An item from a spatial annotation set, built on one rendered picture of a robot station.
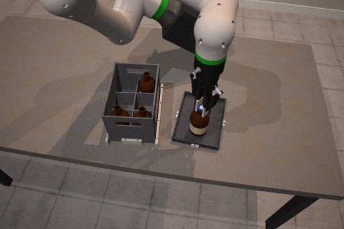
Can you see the grey divided crate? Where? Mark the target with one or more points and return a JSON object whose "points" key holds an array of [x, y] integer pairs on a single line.
{"points": [[124, 91]]}

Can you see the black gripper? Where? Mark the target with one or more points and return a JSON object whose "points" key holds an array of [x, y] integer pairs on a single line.
{"points": [[198, 90]]}

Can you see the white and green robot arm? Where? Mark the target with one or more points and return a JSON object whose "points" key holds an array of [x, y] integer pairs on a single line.
{"points": [[214, 29]]}

